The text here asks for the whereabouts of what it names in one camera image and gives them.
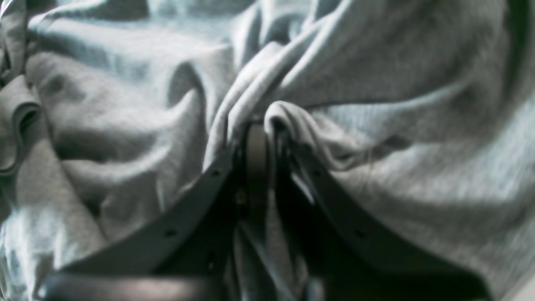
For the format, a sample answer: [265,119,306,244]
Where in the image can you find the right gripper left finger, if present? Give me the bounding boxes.
[41,123,268,301]

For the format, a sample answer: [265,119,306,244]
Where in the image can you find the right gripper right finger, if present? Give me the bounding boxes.
[275,130,492,301]

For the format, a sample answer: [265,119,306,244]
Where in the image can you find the grey T-shirt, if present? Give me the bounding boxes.
[1,0,534,301]

